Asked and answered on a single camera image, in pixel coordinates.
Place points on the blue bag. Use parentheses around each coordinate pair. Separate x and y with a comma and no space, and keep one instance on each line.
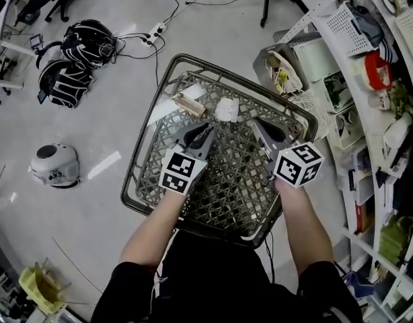
(359,284)

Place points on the green bag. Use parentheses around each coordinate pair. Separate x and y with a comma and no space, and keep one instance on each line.
(395,239)

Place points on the clear cotton swab container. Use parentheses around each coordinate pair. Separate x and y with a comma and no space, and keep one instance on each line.
(190,106)

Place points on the black white-striped backpack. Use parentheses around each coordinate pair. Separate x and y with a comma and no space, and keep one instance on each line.
(87,44)
(65,82)

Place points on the white desk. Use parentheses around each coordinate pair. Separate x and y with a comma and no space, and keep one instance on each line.
(6,42)

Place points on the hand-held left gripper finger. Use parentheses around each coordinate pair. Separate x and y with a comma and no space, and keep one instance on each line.
(206,143)
(188,136)

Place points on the white open box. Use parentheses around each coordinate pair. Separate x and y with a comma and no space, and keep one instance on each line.
(348,128)
(337,91)

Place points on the person's left forearm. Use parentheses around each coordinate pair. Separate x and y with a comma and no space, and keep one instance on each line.
(152,227)

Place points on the grey round helmet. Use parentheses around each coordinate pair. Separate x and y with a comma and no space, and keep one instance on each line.
(55,165)

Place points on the small black monitor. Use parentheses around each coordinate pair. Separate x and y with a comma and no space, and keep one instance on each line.
(36,41)

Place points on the white paper sheet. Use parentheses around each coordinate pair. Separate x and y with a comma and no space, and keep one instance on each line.
(161,110)

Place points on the white shelf unit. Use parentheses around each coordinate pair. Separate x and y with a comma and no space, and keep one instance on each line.
(368,140)

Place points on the person's black clothing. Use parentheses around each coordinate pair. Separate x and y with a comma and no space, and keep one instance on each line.
(213,281)

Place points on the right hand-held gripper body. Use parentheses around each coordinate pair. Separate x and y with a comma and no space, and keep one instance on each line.
(297,167)

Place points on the yellow-green bin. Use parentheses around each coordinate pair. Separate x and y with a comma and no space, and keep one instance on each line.
(41,289)

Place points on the white container lid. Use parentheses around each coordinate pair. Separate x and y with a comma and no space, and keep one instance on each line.
(226,109)

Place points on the white power strip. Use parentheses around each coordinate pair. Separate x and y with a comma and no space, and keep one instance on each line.
(154,34)

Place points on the grey waste bin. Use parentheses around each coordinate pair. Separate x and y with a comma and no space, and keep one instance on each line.
(282,67)

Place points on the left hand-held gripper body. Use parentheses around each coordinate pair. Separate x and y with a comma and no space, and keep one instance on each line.
(181,172)

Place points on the black stand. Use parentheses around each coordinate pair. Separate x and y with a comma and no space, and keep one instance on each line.
(267,2)

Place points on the woven rattan basket table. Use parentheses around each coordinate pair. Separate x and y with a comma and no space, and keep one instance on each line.
(226,187)

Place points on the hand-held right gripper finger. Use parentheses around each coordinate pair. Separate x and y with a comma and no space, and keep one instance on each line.
(262,135)
(273,130)

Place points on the white perforated storage basket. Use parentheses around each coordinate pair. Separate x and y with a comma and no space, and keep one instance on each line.
(347,29)

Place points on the person's right forearm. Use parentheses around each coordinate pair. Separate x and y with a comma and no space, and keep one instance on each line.
(304,224)

